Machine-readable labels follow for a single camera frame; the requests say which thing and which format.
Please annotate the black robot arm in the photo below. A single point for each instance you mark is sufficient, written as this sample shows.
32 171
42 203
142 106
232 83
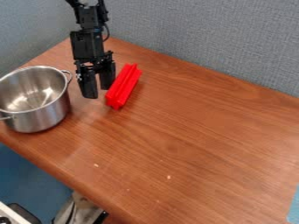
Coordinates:
86 40

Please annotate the metal table leg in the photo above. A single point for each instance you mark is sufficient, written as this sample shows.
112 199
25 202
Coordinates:
78 211

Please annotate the stainless steel pot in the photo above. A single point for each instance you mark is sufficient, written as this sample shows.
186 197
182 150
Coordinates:
33 98

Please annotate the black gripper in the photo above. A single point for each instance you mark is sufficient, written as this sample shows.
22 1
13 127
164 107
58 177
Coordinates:
101 65

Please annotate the red star-shaped block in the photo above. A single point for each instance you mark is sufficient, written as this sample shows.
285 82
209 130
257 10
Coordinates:
122 86

